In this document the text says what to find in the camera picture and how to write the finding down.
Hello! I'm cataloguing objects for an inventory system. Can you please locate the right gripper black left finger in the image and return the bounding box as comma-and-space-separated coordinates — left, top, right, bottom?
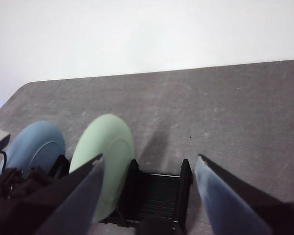
0, 153, 105, 235

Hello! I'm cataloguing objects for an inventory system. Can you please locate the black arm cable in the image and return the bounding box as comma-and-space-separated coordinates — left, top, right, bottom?
0, 150, 8, 175

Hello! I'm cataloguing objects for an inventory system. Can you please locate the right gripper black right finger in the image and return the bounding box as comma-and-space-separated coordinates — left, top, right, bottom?
195, 153, 294, 235

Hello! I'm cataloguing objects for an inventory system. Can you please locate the black plate rack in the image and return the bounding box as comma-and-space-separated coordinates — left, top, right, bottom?
49, 155, 195, 235

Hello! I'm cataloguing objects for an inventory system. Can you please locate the blue round plate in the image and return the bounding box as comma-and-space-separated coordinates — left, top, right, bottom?
2, 120, 66, 180

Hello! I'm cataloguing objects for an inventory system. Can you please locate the green round plate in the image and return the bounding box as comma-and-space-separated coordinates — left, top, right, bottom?
69, 113, 135, 224

